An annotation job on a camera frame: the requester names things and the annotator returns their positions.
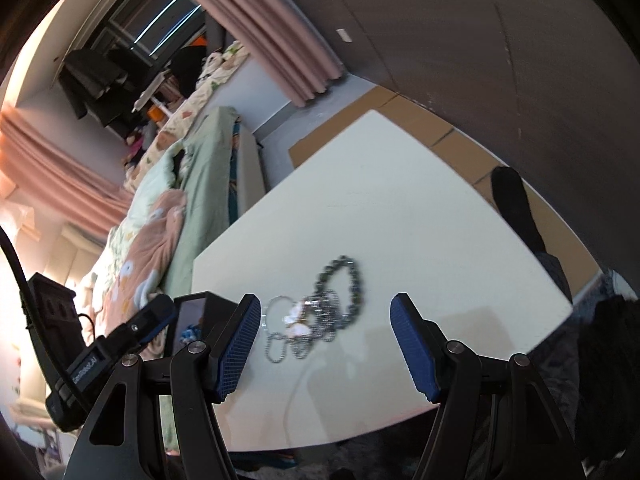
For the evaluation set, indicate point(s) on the bed with floral bedding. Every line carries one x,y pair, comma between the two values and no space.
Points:
150,230

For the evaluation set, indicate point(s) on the person's leg with black sock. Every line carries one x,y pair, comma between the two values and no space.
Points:
517,210

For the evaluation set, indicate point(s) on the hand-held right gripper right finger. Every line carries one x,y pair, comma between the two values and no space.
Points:
416,355

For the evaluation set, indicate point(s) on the white butterfly pendant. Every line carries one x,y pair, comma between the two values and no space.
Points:
297,321

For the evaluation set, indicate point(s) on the window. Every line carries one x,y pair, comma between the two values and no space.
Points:
150,15

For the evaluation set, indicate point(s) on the person's black pants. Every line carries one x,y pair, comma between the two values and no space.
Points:
607,370

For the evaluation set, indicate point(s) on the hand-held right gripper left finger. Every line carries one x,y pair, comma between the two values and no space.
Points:
239,355

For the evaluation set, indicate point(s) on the green blanket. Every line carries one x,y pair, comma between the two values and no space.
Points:
200,185

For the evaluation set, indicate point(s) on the black jewelry box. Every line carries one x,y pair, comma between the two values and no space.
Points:
192,317

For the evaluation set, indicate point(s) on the brown cardboard sheet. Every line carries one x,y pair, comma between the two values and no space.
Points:
450,130

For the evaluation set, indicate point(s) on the black hanging clothes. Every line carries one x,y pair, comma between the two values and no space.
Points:
95,80

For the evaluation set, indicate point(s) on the white wall switch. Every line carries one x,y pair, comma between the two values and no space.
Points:
344,35

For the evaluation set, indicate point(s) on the pink curtain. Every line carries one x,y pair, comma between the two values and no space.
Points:
55,170
280,25

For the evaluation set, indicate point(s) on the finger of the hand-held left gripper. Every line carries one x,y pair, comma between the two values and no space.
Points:
152,317

